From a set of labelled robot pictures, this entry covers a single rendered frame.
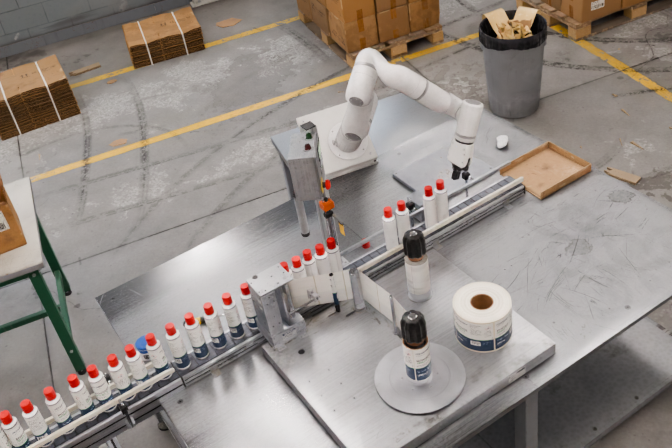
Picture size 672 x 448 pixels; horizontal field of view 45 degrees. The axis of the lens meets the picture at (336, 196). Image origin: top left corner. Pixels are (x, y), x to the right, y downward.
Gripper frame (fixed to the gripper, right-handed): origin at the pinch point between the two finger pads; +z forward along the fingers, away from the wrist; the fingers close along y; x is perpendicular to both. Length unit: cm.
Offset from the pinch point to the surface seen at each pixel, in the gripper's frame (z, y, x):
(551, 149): 1, -9, 69
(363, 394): 47, 52, -76
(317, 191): -2, -1, -68
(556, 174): 5, 6, 57
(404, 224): 17.5, 2.2, -24.9
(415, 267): 17, 30, -43
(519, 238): 19.2, 25.9, 17.4
